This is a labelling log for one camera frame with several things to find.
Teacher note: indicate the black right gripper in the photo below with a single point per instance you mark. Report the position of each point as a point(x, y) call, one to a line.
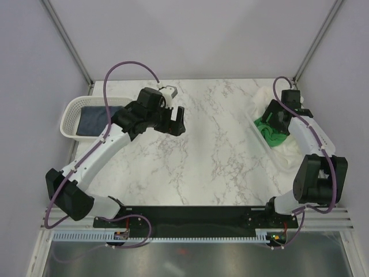
point(274, 107)

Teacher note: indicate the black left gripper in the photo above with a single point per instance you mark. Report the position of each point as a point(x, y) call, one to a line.
point(175, 128)

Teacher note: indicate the green towel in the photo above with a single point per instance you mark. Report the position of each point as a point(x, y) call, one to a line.
point(272, 136)

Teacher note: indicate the dark blue towel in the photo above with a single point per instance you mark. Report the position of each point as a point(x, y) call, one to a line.
point(92, 122)

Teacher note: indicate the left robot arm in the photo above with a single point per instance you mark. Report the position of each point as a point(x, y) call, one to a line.
point(67, 188)

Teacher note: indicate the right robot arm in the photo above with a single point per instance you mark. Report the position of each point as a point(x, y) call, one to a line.
point(320, 178)

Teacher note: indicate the white fluffy towel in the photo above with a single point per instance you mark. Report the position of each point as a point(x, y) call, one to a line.
point(259, 102)

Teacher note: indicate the white perforated basket right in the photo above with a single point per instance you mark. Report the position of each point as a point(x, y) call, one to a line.
point(307, 137)

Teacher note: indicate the white perforated basket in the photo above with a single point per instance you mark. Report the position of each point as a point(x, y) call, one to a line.
point(71, 117)
point(307, 137)

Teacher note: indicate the white perforated basket left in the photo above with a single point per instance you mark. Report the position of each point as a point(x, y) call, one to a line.
point(71, 117)

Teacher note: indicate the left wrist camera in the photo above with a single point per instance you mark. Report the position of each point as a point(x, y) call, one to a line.
point(169, 92)

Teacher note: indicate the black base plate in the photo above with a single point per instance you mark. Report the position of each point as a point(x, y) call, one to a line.
point(210, 220)

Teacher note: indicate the white slotted cable duct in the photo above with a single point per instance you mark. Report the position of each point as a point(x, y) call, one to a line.
point(114, 237)

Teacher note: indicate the right aluminium frame post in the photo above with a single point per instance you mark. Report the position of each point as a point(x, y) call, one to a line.
point(318, 38)

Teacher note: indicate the aluminium frame post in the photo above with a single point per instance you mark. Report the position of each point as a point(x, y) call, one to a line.
point(318, 38)
point(57, 23)

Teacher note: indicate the left aluminium frame post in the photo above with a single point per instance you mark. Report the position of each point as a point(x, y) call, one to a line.
point(57, 23)

